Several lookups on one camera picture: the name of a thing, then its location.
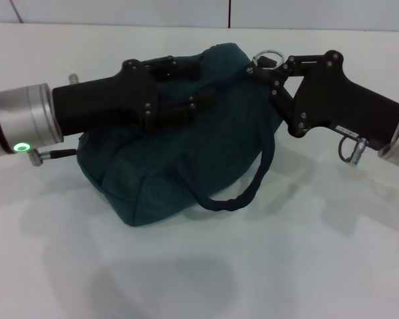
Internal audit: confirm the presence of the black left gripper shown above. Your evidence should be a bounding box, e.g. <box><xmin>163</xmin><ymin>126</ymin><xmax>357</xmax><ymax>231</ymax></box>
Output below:
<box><xmin>52</xmin><ymin>54</ymin><xmax>220</xmax><ymax>137</ymax></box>

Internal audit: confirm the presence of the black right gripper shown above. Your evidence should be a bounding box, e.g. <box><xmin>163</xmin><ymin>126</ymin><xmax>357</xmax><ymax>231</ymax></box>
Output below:
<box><xmin>251</xmin><ymin>49</ymin><xmax>399</xmax><ymax>153</ymax></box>

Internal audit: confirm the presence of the dark teal fabric bag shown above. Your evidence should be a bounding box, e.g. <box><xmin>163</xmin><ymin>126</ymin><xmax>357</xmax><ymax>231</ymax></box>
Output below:
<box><xmin>76</xmin><ymin>42</ymin><xmax>284</xmax><ymax>227</ymax></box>

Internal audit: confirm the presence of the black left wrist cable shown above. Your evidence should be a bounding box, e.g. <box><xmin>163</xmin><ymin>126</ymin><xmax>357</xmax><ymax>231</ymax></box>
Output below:
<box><xmin>29</xmin><ymin>148</ymin><xmax>78</xmax><ymax>167</ymax></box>

